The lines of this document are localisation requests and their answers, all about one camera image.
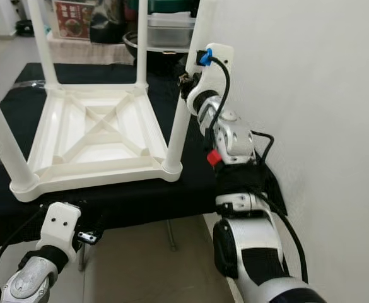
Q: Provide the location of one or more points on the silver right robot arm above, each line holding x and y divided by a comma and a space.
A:
234, 136

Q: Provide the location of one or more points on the white plastic children table top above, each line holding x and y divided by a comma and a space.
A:
102, 154

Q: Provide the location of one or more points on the grey metal table leg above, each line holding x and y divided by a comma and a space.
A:
171, 237

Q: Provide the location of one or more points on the beige cloth covered bench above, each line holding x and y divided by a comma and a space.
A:
96, 53

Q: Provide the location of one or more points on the black bag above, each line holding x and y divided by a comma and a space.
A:
108, 22

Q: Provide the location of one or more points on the red printed box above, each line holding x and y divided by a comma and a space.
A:
74, 19

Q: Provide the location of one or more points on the clear tape piece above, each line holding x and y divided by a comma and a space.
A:
33, 85

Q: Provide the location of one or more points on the black round floor device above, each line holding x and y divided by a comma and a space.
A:
23, 28

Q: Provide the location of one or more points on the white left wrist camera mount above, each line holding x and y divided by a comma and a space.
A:
58, 224

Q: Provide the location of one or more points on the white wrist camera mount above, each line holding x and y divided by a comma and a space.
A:
58, 224
219, 69

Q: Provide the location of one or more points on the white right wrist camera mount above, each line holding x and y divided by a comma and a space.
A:
219, 69

